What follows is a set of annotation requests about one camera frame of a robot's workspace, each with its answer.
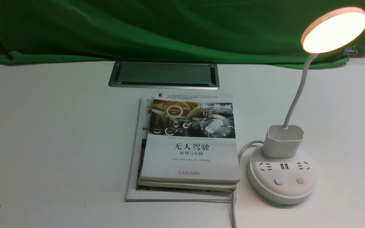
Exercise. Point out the white desk lamp with sockets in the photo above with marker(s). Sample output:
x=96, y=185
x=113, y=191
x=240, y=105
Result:
x=277, y=169

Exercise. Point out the white self-driving book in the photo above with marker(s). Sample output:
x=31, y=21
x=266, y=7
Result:
x=190, y=148

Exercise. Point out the middle white book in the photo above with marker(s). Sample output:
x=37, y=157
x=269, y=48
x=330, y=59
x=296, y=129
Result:
x=144, y=183

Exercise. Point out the bottom large white book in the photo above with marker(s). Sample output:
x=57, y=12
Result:
x=138, y=193

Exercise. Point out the green backdrop cloth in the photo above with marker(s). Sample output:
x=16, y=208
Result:
x=194, y=31

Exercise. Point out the blue binder clip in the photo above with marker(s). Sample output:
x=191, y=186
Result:
x=349, y=51

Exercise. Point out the metal desk cable hatch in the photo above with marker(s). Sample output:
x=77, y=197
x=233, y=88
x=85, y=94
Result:
x=164, y=75

